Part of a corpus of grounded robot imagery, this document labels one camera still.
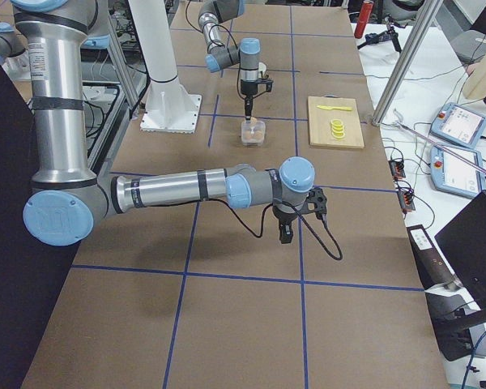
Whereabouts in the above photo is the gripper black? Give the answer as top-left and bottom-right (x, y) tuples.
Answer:
(272, 204), (298, 244)
(240, 80), (256, 120)

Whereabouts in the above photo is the clear plastic egg box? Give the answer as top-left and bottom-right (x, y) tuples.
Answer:
(241, 118), (266, 146)

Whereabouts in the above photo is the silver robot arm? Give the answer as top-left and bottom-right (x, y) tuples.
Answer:
(198, 1), (262, 122)
(11, 1), (326, 246)

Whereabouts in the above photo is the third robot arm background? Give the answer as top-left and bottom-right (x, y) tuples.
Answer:
(0, 22), (31, 81)

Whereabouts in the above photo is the brown egg lower slot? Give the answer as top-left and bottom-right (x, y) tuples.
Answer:
(252, 130), (265, 143)

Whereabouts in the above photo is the yellow plastic knife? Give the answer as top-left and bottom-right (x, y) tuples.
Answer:
(316, 105), (353, 112)

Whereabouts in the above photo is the wooden cutting board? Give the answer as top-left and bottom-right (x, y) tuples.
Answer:
(308, 96), (365, 149)

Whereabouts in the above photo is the front lemon slice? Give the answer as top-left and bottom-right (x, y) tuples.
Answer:
(331, 131), (345, 139)

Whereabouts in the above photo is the orange connector board near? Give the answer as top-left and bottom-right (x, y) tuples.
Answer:
(395, 182), (416, 215)

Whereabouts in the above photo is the orange connector board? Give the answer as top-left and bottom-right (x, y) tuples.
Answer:
(395, 182), (416, 215)
(388, 156), (406, 181)

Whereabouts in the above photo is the orange connector board far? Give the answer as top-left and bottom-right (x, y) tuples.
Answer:
(388, 156), (406, 181)

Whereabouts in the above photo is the red bottle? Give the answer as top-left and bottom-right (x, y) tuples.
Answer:
(354, 0), (374, 39)

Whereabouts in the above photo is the black device with label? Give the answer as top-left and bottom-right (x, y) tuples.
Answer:
(407, 224), (463, 292)

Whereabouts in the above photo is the near teach pendant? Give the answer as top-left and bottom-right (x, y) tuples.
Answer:
(430, 145), (486, 199)

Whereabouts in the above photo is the teach pendant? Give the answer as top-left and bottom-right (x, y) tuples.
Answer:
(430, 103), (486, 149)
(430, 145), (486, 199)

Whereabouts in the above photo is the black monitor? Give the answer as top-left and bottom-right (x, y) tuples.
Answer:
(435, 190), (486, 312)

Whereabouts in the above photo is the far teach pendant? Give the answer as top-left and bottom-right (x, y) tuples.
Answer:
(430, 103), (486, 149)

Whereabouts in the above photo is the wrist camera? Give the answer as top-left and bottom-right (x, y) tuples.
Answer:
(254, 62), (274, 93)
(301, 187), (327, 222)

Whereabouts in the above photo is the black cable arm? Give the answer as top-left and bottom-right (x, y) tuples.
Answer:
(208, 197), (343, 261)

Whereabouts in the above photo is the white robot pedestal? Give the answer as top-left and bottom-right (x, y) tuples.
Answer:
(129, 0), (202, 134)

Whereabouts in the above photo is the aluminium frame post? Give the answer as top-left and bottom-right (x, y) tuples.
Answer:
(372, 0), (443, 126)

